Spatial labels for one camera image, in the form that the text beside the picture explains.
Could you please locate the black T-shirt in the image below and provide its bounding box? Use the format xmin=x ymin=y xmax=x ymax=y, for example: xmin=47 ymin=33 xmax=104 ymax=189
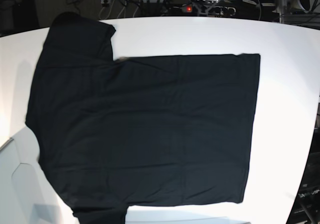
xmin=25 ymin=13 xmax=261 ymax=223

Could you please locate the black power strip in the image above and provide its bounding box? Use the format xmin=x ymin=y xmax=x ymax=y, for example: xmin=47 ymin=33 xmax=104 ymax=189
xmin=167 ymin=5 xmax=236 ymax=18

